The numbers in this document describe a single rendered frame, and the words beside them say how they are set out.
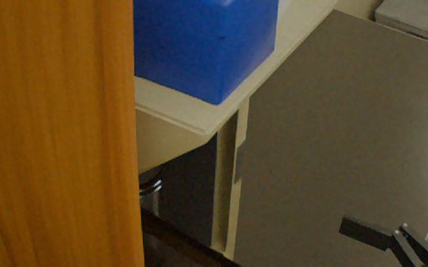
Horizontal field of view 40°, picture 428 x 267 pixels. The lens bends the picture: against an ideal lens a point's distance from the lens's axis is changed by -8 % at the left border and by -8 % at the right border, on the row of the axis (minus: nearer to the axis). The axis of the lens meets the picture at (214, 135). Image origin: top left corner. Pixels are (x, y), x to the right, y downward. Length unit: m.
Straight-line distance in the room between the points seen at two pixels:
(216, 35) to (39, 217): 0.21
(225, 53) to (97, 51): 0.13
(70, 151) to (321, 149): 0.98
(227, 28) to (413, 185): 0.93
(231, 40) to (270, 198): 0.79
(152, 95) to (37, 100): 0.11
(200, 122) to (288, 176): 0.82
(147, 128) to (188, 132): 0.04
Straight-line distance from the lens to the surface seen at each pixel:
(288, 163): 1.31
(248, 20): 0.48
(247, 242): 1.15
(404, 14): 3.45
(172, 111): 0.48
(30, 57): 0.41
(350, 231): 0.81
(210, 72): 0.47
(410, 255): 0.78
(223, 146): 0.91
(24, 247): 0.59
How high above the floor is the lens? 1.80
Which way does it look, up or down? 39 degrees down
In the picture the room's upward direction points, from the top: 3 degrees clockwise
